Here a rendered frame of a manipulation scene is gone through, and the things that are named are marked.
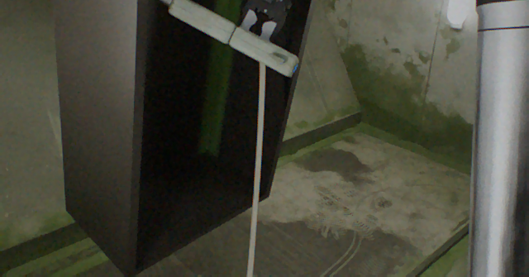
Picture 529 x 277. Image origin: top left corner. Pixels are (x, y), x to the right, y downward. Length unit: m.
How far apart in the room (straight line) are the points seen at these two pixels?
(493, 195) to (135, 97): 0.77
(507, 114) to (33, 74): 2.10
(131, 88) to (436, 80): 2.28
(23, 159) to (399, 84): 2.22
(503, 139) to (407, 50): 2.65
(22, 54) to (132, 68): 1.38
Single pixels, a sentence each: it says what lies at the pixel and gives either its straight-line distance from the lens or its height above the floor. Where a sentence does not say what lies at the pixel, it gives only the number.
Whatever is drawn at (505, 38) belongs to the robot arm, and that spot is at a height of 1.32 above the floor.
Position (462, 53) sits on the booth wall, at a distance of 2.92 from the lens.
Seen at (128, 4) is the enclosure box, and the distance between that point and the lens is 0.98.
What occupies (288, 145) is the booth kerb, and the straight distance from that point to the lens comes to 2.88.
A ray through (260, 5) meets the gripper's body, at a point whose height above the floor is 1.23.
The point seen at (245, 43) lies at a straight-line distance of 1.02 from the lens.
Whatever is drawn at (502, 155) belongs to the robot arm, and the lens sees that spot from 0.46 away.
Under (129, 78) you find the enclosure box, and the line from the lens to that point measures 1.04.
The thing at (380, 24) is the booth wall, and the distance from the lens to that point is 3.18.
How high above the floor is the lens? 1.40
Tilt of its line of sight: 24 degrees down
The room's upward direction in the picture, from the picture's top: 2 degrees clockwise
